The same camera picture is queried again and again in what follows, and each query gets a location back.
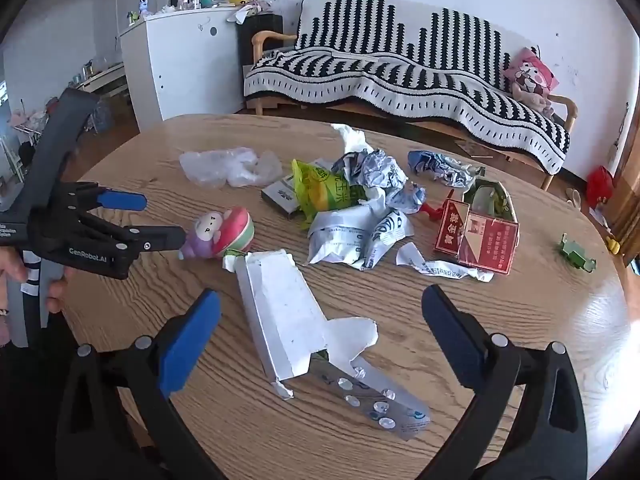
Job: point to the silver pill blister pack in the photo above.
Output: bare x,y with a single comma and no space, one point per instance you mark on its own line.
383,402

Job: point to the yellow green popcorn bag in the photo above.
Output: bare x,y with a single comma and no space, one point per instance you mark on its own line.
318,189

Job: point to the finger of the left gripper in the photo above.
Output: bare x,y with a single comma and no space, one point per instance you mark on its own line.
152,239
121,200

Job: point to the black white striped sofa blanket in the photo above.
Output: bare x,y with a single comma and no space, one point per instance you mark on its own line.
416,62

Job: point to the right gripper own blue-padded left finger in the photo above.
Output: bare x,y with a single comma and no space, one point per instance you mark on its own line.
117,420

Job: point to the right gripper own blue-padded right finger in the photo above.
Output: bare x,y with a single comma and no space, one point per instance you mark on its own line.
548,437

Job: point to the red bag on floor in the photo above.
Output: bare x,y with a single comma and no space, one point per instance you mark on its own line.
600,187

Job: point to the white blue pouch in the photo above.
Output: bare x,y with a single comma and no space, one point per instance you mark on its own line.
358,236

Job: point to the white cabinet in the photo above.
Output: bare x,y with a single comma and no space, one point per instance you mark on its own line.
182,63

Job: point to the red plastic scrap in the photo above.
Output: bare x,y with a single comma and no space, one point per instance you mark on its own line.
436,214

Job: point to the red cigarette box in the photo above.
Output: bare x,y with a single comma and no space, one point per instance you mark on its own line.
476,240

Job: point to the small grey white box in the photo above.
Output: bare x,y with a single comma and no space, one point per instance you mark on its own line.
281,195

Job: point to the clear plastic bag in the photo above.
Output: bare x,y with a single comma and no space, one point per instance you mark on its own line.
237,167

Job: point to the white torn cardboard box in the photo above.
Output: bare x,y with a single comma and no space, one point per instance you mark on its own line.
287,324

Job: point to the pink watermelon squishy toy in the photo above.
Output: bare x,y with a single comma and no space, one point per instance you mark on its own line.
214,233

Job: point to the yellow floor toy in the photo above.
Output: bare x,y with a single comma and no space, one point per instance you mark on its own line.
613,245

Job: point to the white blue paper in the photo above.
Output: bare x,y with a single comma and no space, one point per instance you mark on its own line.
372,168

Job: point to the person's left hand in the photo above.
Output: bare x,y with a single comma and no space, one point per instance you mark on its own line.
12,265

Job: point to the blue silver wrapper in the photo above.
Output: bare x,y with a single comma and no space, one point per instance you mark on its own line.
445,169

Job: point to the green white paper bowl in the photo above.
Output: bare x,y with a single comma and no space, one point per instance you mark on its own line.
490,197

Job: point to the green plastic toy shell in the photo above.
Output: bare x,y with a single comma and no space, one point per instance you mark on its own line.
575,255

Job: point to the pink cartoon pillow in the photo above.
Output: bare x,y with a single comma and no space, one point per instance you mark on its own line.
531,76

